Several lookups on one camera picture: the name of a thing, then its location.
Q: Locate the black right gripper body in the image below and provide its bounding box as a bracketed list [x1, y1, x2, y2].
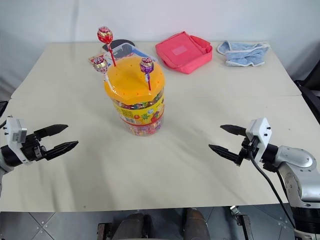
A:
[234, 136, 260, 167]

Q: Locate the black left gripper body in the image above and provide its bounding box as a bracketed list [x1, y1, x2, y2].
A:
[21, 131, 49, 165]

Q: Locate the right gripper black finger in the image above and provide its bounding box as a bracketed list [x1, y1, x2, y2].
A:
[219, 124, 248, 138]
[208, 143, 241, 163]

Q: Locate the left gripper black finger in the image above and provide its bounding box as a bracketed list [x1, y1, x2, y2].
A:
[44, 140, 79, 161]
[33, 123, 69, 139]

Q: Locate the silver red wrapped lollipop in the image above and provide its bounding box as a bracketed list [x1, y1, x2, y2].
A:
[92, 55, 110, 83]

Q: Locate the purple wrapped lollipop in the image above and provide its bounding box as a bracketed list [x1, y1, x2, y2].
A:
[139, 56, 154, 91]

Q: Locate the big red lollipop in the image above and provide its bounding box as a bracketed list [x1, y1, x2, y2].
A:
[96, 25, 117, 68]

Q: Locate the dark rounded shape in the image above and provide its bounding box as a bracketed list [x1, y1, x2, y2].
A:
[184, 207, 211, 240]
[116, 212, 152, 240]

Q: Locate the light blue towel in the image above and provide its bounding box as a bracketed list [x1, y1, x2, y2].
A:
[216, 39, 271, 68]

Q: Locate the flat printed candy packet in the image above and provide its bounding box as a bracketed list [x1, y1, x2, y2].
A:
[87, 53, 106, 66]

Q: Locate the clear plastic candy jar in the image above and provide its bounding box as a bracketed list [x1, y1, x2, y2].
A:
[109, 91, 166, 138]

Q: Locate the black chair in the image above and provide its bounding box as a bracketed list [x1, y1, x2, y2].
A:
[293, 41, 320, 121]

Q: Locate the orange perforated jar lid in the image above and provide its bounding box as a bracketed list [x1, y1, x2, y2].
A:
[103, 56, 167, 101]

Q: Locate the pink fabric bag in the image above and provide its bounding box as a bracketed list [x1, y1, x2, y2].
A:
[155, 30, 214, 75]

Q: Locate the clear plastic storage box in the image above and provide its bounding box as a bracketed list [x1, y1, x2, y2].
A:
[101, 41, 159, 66]

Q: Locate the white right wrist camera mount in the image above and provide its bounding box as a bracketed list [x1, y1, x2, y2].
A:
[244, 117, 272, 163]

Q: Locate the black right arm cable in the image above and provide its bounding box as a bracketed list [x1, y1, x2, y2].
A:
[248, 147, 296, 229]

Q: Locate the metal table frame bracket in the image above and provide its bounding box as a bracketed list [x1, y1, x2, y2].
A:
[229, 205, 252, 240]
[96, 221, 114, 240]

